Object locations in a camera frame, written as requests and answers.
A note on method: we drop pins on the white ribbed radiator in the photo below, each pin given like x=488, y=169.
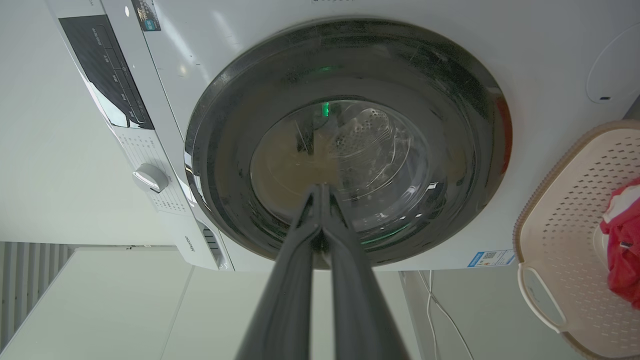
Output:
x=27, y=280

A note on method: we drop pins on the dark round washing machine door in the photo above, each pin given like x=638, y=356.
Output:
x=350, y=140

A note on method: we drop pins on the white front-load washing machine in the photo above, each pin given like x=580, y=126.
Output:
x=200, y=75

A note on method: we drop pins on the silver washing machine dial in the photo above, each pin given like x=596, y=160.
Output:
x=150, y=178

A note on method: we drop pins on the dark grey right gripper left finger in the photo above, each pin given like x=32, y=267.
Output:
x=285, y=300

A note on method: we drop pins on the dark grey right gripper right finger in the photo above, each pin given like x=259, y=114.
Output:
x=357, y=305

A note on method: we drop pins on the red and white garment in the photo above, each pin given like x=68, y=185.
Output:
x=625, y=245

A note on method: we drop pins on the cream perforated laundry basket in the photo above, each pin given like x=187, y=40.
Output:
x=565, y=240

